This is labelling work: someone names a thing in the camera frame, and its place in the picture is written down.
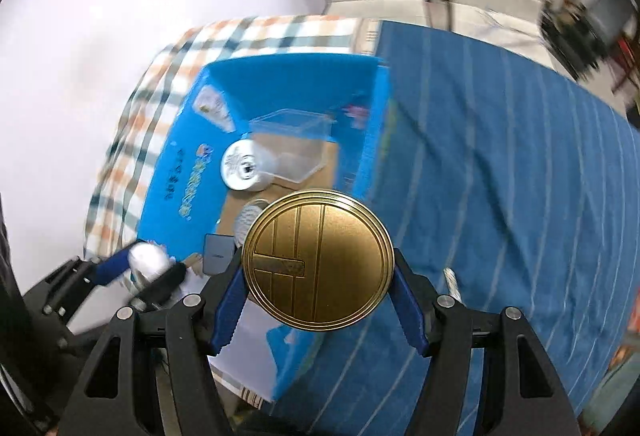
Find white round jar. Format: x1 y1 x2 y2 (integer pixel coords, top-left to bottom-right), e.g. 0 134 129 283
220 139 278 192

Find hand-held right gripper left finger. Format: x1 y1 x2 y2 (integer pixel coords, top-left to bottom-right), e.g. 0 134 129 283
57 261 251 436

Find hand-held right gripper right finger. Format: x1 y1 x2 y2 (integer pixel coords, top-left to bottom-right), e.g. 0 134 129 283
392 249 583 436

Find blue striped tablecloth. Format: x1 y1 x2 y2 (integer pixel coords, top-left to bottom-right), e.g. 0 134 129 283
275 21 640 436

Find blue cardboard box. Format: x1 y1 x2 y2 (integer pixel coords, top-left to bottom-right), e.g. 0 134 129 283
137 54 396 402

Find clear plastic box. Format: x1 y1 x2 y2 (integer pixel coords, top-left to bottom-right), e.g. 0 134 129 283
248 108 333 184

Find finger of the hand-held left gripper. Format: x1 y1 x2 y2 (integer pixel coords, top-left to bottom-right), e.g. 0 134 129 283
20 246 137 317
131 263 188 312

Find gold round tin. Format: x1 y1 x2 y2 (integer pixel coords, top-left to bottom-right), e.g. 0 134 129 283
241 189 396 330

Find grey charger adapter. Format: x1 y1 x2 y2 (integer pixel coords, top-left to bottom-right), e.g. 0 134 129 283
204 233 241 277

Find white earbud case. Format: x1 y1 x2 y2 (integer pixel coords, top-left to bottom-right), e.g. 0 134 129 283
127 241 171 287

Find orange green checked cloth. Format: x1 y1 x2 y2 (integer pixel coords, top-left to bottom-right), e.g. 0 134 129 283
82 14 381 412

